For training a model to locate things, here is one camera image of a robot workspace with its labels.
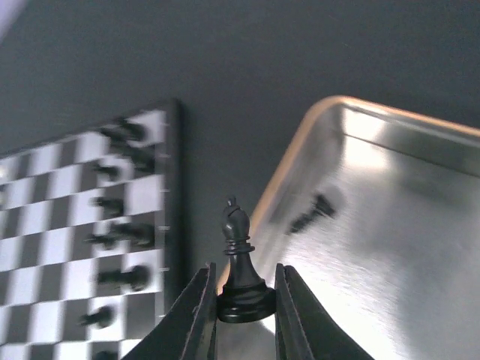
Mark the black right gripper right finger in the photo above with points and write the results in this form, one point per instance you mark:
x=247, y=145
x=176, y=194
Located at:
x=303, y=327

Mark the black bishop chess piece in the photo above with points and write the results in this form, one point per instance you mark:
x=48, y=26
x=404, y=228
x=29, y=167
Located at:
x=246, y=298

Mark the black and grey chessboard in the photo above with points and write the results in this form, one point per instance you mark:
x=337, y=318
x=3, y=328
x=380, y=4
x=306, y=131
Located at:
x=90, y=237

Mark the gold metal tin base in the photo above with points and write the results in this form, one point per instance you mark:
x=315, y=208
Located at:
x=377, y=209

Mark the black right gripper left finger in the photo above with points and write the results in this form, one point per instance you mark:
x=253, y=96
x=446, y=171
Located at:
x=188, y=331

